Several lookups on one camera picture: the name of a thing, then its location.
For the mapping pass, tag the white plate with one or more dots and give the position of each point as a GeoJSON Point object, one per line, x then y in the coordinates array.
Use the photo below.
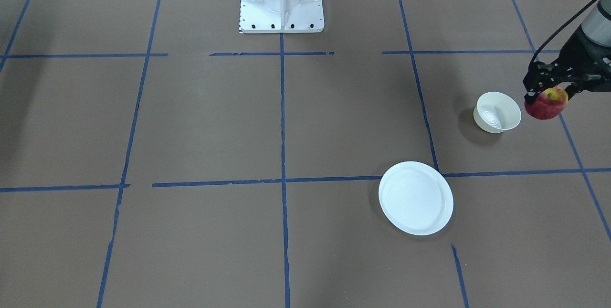
{"type": "Point", "coordinates": [416, 198]}

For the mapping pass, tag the white bowl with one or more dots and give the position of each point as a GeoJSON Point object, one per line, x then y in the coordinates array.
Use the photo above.
{"type": "Point", "coordinates": [495, 112]}

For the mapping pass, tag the red yellow apple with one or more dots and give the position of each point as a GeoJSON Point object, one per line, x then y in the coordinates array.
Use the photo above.
{"type": "Point", "coordinates": [548, 104]}

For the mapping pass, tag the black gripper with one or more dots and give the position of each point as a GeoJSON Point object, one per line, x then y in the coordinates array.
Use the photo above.
{"type": "Point", "coordinates": [579, 51]}

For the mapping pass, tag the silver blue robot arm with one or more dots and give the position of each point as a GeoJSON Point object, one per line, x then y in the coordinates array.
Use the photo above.
{"type": "Point", "coordinates": [597, 24]}

